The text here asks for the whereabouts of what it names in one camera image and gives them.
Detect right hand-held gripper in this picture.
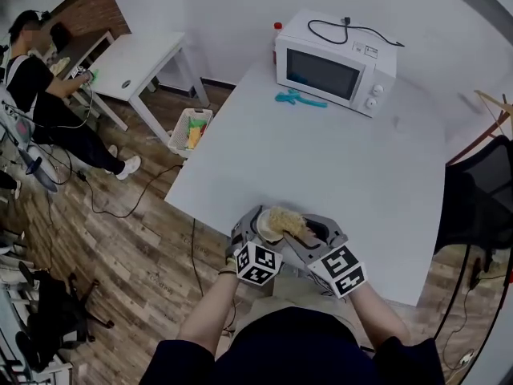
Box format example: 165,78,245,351
281,213,368,300

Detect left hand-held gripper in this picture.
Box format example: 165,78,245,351
225,205,287,288

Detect white mug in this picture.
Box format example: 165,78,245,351
256,208,288,245

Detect yellow sponge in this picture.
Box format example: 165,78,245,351
267,205,308,238
186,126,202,151

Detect person's right forearm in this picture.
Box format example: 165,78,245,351
347,282,412,351

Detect person's left forearm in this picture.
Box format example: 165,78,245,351
179,268,238,361

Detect person's beige trousers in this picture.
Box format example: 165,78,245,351
232,264,362,349

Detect large white table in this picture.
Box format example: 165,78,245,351
164,60,448,308

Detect person's dark navy shirt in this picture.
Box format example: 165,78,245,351
138,306,446,385

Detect white plastic basket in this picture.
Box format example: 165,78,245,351
167,107,214,160

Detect teal plastic toy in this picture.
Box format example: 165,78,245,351
274,88,329,109

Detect black mesh office chair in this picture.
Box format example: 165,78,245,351
434,134,513,273

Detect brown wooden coat rack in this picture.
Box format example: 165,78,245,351
446,93,513,167

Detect white microwave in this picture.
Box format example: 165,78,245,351
273,8,398,120

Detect red-capped bottle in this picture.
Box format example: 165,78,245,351
273,22,285,66

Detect small white table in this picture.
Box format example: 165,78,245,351
79,30,210,146

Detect black swivel chair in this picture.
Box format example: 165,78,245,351
14,269,115,373

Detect pale wooden clothes hanger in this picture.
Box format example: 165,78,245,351
473,89,513,136

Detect pale yellow cloth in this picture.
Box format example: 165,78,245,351
49,55,71,75

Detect white equipment rack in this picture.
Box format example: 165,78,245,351
0,286,74,385

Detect black floor cable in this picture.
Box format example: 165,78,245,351
190,217,202,297
77,164,184,220

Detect thin black cable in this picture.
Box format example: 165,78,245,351
439,282,483,377

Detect black microwave power cable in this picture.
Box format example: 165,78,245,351
307,16,406,49

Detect grey desk white frame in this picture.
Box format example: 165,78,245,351
46,29,116,80

